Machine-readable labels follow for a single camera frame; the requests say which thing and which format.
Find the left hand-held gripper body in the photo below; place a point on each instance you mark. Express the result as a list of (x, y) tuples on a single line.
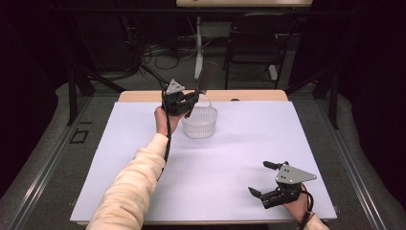
[(175, 100)]

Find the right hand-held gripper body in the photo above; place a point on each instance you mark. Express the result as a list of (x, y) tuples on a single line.
[(288, 180)]

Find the white plastic basket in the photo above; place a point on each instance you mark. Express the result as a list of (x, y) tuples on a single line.
[(201, 127)]

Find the person's left hand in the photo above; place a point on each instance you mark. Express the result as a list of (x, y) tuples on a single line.
[(163, 121)]

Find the person's right hand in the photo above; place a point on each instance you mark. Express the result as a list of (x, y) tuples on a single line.
[(297, 208)]

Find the white table mat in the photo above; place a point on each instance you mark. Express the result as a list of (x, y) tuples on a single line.
[(230, 159)]

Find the white-legged wooden desk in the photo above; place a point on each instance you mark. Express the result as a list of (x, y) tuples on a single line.
[(198, 48)]

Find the light wooden table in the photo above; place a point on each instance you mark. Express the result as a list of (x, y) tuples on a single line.
[(255, 95)]

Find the black folding chair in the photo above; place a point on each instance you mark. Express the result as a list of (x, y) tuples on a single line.
[(255, 48)]

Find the metal floor rail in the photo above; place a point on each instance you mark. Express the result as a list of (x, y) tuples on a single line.
[(41, 179), (357, 179)]

